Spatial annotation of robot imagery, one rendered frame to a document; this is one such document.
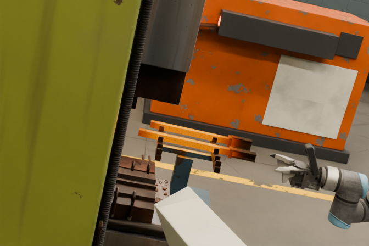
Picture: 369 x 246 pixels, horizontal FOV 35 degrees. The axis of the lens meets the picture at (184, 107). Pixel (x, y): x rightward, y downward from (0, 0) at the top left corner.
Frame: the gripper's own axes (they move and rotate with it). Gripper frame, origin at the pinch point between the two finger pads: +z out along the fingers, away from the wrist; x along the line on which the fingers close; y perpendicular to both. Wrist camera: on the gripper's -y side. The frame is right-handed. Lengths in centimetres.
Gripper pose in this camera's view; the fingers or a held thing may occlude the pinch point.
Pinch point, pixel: (272, 160)
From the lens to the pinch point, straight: 221.2
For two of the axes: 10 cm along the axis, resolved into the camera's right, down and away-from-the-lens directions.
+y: -2.2, 9.3, 2.9
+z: -9.8, -2.2, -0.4
